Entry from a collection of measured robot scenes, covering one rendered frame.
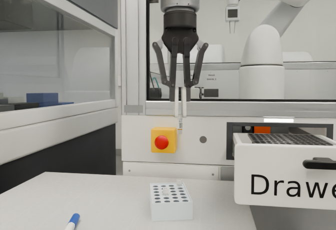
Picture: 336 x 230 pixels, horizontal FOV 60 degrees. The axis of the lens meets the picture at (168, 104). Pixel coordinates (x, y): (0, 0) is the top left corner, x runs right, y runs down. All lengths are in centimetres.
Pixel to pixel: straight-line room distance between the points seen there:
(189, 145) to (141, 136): 15
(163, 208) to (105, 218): 12
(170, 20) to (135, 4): 30
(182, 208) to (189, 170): 29
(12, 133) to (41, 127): 15
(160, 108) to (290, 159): 46
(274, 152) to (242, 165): 6
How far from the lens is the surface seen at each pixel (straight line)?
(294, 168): 57
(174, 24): 65
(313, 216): 99
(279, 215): 97
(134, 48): 91
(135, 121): 91
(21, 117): 106
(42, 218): 70
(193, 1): 66
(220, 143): 89
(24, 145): 108
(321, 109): 93
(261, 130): 126
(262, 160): 56
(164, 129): 85
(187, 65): 66
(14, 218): 72
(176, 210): 63
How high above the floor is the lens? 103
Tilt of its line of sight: 3 degrees down
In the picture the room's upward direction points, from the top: straight up
